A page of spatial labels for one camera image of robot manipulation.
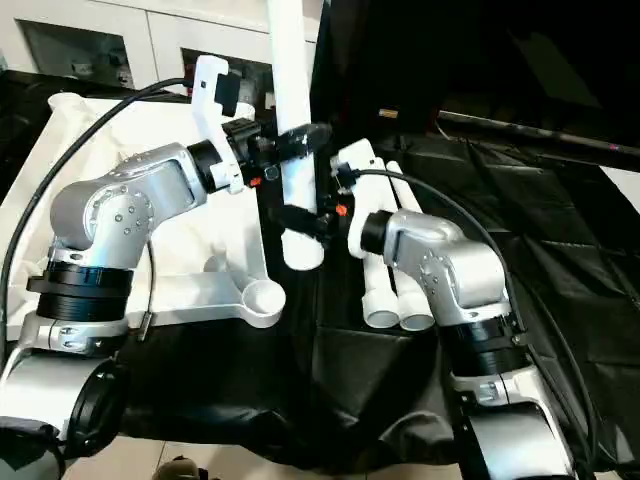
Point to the black work mat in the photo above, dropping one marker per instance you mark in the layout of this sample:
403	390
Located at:
350	375

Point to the white flat board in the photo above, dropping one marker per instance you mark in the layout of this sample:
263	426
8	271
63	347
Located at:
625	175

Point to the white blue patterned roll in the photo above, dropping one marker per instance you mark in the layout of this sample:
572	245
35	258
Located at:
2	60

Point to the dark long rod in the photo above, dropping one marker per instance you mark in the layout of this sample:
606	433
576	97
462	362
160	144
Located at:
525	131

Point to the red package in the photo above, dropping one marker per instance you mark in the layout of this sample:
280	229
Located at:
187	75

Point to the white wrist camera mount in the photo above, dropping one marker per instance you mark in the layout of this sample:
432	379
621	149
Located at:
205	115
365	190

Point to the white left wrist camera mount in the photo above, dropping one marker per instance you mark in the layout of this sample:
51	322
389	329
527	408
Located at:
205	115

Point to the white glass door cabinet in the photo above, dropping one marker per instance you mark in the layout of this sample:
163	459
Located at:
150	35

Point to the white cup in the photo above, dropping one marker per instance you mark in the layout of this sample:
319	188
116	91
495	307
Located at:
270	102

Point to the white plastic table leg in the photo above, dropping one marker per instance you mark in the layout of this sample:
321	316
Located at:
380	300
400	185
295	75
417	312

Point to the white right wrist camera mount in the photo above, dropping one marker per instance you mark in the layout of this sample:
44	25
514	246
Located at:
365	190

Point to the black robot foot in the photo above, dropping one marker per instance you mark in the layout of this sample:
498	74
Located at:
180	470

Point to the white plastic table top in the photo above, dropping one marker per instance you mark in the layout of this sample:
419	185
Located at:
230	215

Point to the small gold object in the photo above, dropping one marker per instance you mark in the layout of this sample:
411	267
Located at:
388	113

